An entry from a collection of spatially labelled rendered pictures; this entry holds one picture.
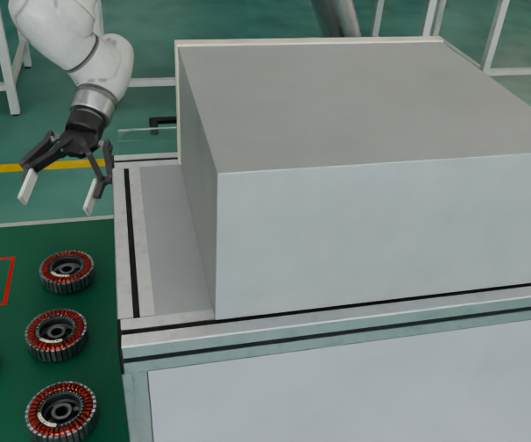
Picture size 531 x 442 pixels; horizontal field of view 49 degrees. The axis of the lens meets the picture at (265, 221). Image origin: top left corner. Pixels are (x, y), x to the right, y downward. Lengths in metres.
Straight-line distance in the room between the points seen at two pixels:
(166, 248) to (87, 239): 0.66
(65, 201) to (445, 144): 2.48
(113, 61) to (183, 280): 0.69
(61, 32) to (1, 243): 0.52
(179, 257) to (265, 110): 0.23
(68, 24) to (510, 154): 0.89
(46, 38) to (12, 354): 0.61
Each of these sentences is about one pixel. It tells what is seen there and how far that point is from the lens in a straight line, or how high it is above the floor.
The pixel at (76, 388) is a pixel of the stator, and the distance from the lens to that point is 1.09.
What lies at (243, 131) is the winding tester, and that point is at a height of 1.32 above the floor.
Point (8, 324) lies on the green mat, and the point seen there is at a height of 0.75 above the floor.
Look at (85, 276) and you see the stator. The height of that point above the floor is 0.78.
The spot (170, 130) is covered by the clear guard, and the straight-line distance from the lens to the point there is 1.23.
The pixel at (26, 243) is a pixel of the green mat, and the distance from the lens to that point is 1.48.
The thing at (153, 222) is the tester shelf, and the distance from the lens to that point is 0.86.
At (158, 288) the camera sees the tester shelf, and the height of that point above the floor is 1.11.
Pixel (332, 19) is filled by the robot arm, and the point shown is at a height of 1.19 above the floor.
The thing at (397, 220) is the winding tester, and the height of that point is 1.24.
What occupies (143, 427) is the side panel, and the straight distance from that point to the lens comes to 0.81.
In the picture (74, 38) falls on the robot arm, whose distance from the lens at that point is 1.29.
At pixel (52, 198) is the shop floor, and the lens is 3.04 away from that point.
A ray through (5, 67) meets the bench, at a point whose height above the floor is 0.31.
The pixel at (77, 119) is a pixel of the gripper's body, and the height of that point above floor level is 1.07.
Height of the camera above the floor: 1.61
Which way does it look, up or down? 35 degrees down
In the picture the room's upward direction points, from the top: 4 degrees clockwise
